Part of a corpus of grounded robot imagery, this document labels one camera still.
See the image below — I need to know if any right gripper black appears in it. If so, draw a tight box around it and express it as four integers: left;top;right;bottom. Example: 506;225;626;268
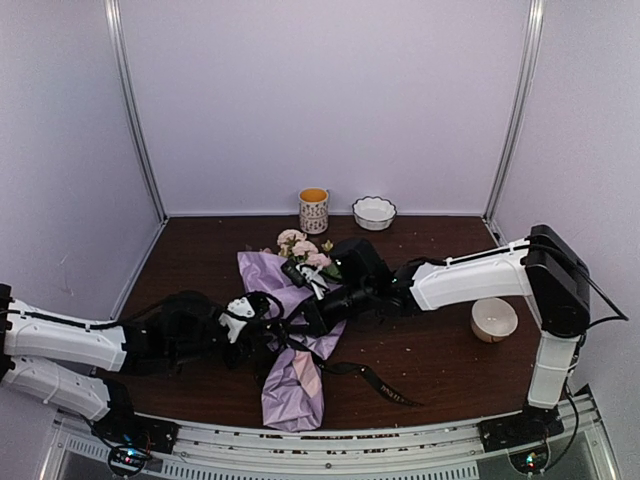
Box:
282;280;374;338

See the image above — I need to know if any pink carnation stem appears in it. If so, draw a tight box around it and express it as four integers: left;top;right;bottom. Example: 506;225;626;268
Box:
291;240;341;279

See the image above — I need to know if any pale pink rose stem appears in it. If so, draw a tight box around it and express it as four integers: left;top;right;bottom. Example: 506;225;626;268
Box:
276;229;307;257

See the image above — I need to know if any black printed ribbon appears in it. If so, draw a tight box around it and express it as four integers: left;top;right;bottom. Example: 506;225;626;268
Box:
261;322;418;430

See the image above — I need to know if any purple wrapping paper sheet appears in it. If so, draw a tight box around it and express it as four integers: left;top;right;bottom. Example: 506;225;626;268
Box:
235;249;349;432

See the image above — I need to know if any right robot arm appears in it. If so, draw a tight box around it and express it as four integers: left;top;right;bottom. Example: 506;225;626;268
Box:
301;224;591;442

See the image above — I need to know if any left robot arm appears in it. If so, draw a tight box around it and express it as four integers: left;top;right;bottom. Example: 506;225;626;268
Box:
1;284;268;444

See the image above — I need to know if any white scalloped bowl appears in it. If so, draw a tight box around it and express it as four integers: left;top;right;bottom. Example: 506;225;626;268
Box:
352;196;397;231

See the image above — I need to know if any patterned cup with orange inside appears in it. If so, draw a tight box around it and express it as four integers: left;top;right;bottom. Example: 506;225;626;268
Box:
299;188;329;235

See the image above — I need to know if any plain white bowl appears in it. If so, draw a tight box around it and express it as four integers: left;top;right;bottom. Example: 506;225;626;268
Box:
471;298;519;343

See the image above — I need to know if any left green circuit board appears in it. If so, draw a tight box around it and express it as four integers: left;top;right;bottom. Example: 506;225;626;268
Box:
107;445;150;476

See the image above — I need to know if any green circuit board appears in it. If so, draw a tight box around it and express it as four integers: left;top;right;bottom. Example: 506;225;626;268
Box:
107;445;150;476
509;446;550;475

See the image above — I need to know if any right green circuit board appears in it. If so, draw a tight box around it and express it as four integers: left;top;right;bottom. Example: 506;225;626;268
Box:
509;446;550;475

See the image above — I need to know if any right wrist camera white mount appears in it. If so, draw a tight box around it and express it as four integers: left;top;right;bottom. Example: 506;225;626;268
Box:
281;259;330;300

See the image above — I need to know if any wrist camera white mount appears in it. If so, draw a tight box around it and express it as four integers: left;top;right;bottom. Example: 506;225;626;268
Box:
281;259;330;300
218;293;271;344

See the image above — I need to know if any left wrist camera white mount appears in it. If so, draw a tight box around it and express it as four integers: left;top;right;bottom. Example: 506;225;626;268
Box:
218;293;271;344

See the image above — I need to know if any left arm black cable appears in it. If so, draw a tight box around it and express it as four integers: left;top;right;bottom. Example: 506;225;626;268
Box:
9;292;281;331

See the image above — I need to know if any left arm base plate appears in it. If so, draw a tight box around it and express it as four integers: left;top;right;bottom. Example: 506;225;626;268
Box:
91;416;179;454

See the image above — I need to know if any front aluminium rail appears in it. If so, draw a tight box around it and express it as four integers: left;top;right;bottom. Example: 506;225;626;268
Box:
47;399;609;480

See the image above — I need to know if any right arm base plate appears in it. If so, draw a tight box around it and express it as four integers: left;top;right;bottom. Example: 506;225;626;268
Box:
478;411;564;452

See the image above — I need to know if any right aluminium frame post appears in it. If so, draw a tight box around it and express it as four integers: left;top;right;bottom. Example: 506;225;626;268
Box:
483;0;546;224

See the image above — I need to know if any aluminium frame post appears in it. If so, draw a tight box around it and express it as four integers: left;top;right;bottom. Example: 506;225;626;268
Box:
483;0;546;224
104;0;168;223

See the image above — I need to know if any left aluminium frame post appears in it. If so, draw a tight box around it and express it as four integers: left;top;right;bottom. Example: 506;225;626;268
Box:
104;0;168;223

